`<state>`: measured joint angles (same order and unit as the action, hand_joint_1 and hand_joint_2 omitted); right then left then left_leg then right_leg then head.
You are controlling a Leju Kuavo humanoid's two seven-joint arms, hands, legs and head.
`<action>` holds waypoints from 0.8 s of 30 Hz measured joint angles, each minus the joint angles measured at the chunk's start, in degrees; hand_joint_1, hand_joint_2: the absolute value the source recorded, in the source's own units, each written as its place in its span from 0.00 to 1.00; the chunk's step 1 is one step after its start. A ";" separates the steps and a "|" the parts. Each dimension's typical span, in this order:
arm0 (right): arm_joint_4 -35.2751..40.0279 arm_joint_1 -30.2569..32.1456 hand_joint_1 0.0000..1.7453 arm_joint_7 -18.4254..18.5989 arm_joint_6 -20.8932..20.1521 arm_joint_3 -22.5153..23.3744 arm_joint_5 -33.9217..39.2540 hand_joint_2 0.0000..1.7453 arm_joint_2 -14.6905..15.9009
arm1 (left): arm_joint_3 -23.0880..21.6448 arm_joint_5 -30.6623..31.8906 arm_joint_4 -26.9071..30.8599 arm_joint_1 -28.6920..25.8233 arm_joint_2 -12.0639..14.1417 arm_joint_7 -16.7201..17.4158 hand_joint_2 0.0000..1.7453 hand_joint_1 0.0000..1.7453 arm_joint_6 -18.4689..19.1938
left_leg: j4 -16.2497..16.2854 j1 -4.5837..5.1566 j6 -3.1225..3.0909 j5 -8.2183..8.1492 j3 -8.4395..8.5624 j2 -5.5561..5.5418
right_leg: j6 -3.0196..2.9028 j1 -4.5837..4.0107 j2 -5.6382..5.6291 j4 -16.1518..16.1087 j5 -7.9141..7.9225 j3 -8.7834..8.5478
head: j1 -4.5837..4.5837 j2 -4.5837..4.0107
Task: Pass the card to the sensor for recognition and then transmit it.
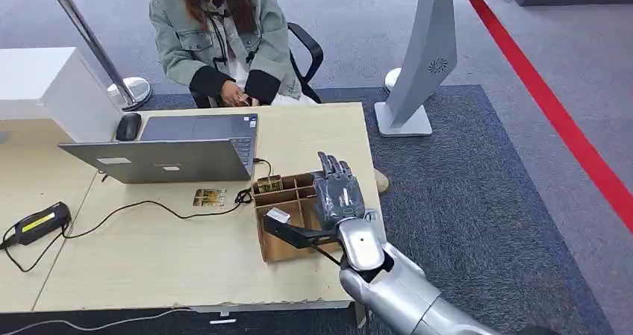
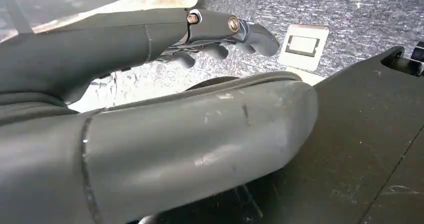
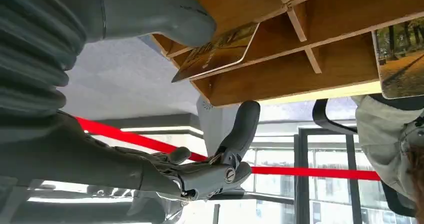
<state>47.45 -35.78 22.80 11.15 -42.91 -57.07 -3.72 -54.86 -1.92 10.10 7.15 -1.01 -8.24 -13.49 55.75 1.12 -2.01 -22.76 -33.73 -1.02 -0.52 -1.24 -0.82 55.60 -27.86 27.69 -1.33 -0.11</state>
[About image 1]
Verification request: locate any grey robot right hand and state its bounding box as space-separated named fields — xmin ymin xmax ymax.
xmin=310 ymin=151 xmax=367 ymax=231

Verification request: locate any person's shoe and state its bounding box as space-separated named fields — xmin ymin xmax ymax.
xmin=373 ymin=168 xmax=391 ymax=195

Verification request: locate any wooden card box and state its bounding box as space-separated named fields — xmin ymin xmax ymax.
xmin=252 ymin=171 xmax=343 ymax=264

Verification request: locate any stack of cards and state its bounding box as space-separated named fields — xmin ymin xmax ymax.
xmin=256 ymin=175 xmax=284 ymax=195

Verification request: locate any dark blue rug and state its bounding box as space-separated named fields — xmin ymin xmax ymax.
xmin=0 ymin=84 xmax=616 ymax=335

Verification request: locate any person's hand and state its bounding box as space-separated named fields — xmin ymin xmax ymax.
xmin=219 ymin=79 xmax=254 ymax=108

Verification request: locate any black office chair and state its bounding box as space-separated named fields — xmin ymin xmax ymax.
xmin=155 ymin=0 xmax=325 ymax=110

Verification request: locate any grey kiosk stand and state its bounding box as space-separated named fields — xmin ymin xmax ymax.
xmin=373 ymin=0 xmax=515 ymax=139

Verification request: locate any grey laptop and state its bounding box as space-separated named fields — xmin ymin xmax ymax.
xmin=57 ymin=113 xmax=260 ymax=185

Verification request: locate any person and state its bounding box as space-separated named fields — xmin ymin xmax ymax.
xmin=149 ymin=0 xmax=319 ymax=110

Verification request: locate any black computer mouse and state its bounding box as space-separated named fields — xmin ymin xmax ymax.
xmin=114 ymin=112 xmax=143 ymax=143

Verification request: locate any red floor tape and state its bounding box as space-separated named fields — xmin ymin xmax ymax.
xmin=466 ymin=0 xmax=633 ymax=236

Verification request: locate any chrome stanchion pole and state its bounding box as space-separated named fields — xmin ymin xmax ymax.
xmin=41 ymin=0 xmax=153 ymax=113

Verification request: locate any black power adapter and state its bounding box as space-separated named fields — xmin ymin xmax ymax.
xmin=0 ymin=201 xmax=72 ymax=253

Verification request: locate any white cabinet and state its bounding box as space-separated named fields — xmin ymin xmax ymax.
xmin=0 ymin=46 xmax=124 ymax=144

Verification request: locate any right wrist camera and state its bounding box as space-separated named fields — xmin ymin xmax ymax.
xmin=263 ymin=207 xmax=338 ymax=253

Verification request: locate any black power cable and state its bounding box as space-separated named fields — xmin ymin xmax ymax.
xmin=1 ymin=158 xmax=273 ymax=275

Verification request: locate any white cable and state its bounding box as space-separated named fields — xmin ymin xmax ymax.
xmin=0 ymin=307 xmax=195 ymax=335

